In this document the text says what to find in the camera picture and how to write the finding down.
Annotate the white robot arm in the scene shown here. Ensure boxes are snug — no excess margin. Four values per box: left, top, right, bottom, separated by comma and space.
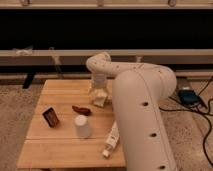
86, 52, 178, 171

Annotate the brown rectangular eraser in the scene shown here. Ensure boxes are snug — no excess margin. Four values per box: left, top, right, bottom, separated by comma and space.
43, 107, 60, 128

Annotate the beige wedge block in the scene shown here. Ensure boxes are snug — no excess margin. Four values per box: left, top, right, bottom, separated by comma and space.
93, 97, 107, 107

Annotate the dark brown oval object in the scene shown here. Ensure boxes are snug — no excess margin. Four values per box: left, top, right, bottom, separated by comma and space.
72, 106, 92, 116

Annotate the white tube bottle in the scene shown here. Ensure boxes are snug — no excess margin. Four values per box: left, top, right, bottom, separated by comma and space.
102, 122, 119, 158

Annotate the dark blue power adapter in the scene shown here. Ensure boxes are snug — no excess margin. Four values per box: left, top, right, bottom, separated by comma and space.
178, 89, 199, 105

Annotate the long white rail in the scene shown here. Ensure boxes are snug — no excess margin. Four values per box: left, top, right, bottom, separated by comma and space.
0, 49, 213, 66

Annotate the black cable on floor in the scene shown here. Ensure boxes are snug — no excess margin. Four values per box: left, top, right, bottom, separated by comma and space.
159, 75, 213, 168

